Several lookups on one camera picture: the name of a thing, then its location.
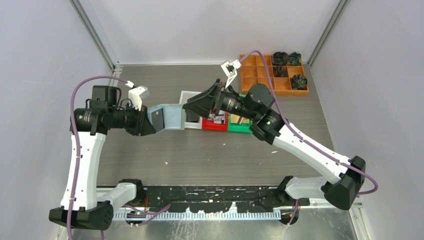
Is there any red plastic bin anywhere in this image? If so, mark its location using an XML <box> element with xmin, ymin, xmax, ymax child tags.
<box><xmin>202</xmin><ymin>113</ymin><xmax>229</xmax><ymax>132</ymax></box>

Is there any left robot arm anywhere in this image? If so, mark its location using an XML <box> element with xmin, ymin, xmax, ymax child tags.
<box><xmin>48</xmin><ymin>85</ymin><xmax>156</xmax><ymax>231</ymax></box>

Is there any wooden compartment tray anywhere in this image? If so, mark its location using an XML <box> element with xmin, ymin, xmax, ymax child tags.
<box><xmin>239</xmin><ymin>53</ymin><xmax>310</xmax><ymax>97</ymax></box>

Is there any green plastic bin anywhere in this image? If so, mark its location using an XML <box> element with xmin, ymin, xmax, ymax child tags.
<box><xmin>228</xmin><ymin>113</ymin><xmax>252</xmax><ymax>134</ymax></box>

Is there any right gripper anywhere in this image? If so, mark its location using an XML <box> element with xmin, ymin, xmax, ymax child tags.
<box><xmin>182</xmin><ymin>78</ymin><xmax>258</xmax><ymax>121</ymax></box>

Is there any white plastic bin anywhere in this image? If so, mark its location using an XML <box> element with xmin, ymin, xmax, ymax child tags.
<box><xmin>179</xmin><ymin>90</ymin><xmax>202</xmax><ymax>130</ymax></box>

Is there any green rolled cloth top-right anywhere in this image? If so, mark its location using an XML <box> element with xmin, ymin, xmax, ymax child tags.
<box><xmin>287</xmin><ymin>52</ymin><xmax>302</xmax><ymax>66</ymax></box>

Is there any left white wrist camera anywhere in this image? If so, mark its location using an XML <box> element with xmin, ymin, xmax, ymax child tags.
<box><xmin>125</xmin><ymin>81</ymin><xmax>150</xmax><ymax>112</ymax></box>

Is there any dark rolled cloth top-left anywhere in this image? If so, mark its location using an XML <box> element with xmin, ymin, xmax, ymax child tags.
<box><xmin>271</xmin><ymin>51</ymin><xmax>290</xmax><ymax>66</ymax></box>

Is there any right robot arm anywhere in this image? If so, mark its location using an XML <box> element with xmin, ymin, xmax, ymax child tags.
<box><xmin>183</xmin><ymin>79</ymin><xmax>366</xmax><ymax>210</ymax></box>

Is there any gold cards stack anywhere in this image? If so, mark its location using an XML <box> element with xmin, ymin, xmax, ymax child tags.
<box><xmin>230</xmin><ymin>114</ymin><xmax>251</xmax><ymax>125</ymax></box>

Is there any black VIP cards stack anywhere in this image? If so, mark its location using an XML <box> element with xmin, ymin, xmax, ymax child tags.
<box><xmin>185</xmin><ymin>111</ymin><xmax>201</xmax><ymax>123</ymax></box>

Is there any green card holder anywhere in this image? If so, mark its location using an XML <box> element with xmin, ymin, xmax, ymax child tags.
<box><xmin>147</xmin><ymin>103</ymin><xmax>186</xmax><ymax>131</ymax></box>

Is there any dark rolled cloth middle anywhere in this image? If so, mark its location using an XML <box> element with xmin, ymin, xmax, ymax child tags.
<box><xmin>272</xmin><ymin>65</ymin><xmax>289</xmax><ymax>78</ymax></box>

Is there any black credit card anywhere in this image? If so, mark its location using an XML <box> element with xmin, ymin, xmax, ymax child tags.
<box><xmin>151</xmin><ymin>108</ymin><xmax>165</xmax><ymax>133</ymax></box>

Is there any green rolled cloth bottom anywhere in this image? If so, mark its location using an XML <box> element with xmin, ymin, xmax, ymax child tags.
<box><xmin>290</xmin><ymin>74</ymin><xmax>308</xmax><ymax>90</ymax></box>

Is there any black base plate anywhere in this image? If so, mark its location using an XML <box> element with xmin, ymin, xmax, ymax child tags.
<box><xmin>126</xmin><ymin>185</ymin><xmax>295</xmax><ymax>214</ymax></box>

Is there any silver cards stack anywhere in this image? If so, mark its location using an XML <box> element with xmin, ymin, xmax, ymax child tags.
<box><xmin>207</xmin><ymin>112</ymin><xmax>227</xmax><ymax>125</ymax></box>

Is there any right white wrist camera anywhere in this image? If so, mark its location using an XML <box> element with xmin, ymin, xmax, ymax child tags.
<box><xmin>220</xmin><ymin>59</ymin><xmax>242</xmax><ymax>89</ymax></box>

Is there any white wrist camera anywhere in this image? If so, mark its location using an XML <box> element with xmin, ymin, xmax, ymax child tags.
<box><xmin>125</xmin><ymin>81</ymin><xmax>150</xmax><ymax>112</ymax></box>
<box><xmin>220</xmin><ymin>59</ymin><xmax>242</xmax><ymax>89</ymax></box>

